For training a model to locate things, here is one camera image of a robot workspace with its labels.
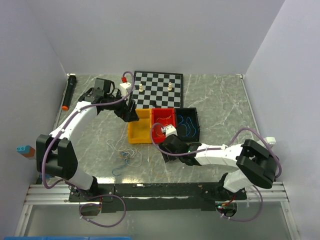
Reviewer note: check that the black marker orange cap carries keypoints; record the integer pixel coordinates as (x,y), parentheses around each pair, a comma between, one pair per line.
(71,84)

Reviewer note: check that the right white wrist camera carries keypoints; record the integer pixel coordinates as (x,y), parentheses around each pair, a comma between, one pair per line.
(169,130)

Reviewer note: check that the black plastic bin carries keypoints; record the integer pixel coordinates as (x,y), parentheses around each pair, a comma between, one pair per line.
(187,124)

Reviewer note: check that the black white chessboard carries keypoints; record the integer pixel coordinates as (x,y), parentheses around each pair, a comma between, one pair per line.
(155,88)

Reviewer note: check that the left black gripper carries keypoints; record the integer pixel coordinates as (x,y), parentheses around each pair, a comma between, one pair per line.
(130,114)

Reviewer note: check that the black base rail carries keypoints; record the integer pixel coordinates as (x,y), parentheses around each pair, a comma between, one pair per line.
(159,196)

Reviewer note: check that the red plastic bin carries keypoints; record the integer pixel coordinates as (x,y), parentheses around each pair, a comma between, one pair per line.
(164,116)

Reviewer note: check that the blue brown toy block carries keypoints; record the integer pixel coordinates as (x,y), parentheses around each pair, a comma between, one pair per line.
(27,151)

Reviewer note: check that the white tilted stand device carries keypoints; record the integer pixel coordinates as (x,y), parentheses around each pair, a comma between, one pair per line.
(271,141)

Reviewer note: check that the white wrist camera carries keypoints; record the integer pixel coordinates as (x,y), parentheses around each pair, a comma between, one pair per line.
(169,130)
(125,86)

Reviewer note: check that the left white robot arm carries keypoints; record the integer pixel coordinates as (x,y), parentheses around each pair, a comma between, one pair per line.
(55,154)

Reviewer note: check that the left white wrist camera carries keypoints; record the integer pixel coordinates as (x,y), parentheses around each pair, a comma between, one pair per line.
(125,86)

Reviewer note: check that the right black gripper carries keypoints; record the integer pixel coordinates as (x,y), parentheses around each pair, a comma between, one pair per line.
(166,158)

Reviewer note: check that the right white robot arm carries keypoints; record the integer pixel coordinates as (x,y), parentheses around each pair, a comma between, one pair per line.
(255,163)

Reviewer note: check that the yellow plastic bin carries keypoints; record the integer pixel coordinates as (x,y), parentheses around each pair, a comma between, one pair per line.
(138,132)

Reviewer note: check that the white chess pawn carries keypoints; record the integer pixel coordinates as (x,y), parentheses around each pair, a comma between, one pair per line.
(169,88)

